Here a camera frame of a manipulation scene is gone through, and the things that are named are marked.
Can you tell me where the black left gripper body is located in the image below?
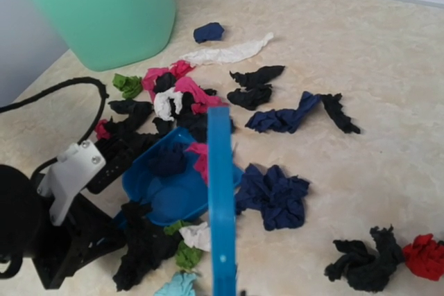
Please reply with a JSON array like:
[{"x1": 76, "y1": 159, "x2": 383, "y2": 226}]
[{"x1": 33, "y1": 194, "x2": 126, "y2": 289}]

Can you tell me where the white paper scrap far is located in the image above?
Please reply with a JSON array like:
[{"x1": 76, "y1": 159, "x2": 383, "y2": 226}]
[{"x1": 179, "y1": 33, "x2": 274, "y2": 66}]

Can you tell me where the navy paper scrap centre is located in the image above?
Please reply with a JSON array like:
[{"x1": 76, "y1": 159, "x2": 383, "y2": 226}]
[{"x1": 235, "y1": 164, "x2": 310, "y2": 232}]

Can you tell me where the navy paper scrap far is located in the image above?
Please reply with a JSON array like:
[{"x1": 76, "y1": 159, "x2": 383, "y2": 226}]
[{"x1": 193, "y1": 22, "x2": 225, "y2": 44}]

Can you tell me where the blue hand brush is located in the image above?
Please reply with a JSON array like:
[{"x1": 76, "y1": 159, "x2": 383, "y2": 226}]
[{"x1": 207, "y1": 107, "x2": 237, "y2": 296}]

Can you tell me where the green paper scrap left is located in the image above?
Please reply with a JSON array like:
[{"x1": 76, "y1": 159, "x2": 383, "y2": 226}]
[{"x1": 112, "y1": 73, "x2": 143, "y2": 99}]

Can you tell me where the light blue paper scrap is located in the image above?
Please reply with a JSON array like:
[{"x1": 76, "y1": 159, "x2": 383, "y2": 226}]
[{"x1": 154, "y1": 272, "x2": 197, "y2": 296}]

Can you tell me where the teal plastic waste bin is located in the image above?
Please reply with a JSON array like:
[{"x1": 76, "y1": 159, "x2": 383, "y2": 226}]
[{"x1": 33, "y1": 0, "x2": 176, "y2": 71}]

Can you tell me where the navy paper scrap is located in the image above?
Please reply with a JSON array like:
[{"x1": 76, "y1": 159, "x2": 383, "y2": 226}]
[
  {"x1": 193, "y1": 22, "x2": 225, "y2": 44},
  {"x1": 235, "y1": 164, "x2": 310, "y2": 232}
]

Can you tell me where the small pink paper scrap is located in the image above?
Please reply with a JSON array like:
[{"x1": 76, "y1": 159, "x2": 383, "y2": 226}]
[{"x1": 94, "y1": 119, "x2": 111, "y2": 140}]

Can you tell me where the blue dustpan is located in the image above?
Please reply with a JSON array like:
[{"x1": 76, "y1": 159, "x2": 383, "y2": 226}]
[{"x1": 110, "y1": 126, "x2": 244, "y2": 231}]

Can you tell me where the black red paper scrap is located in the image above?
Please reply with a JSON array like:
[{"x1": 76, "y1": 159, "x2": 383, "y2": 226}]
[{"x1": 324, "y1": 227, "x2": 443, "y2": 293}]

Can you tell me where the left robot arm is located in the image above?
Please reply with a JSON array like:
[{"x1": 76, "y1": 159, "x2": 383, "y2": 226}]
[{"x1": 1, "y1": 165, "x2": 126, "y2": 290}]

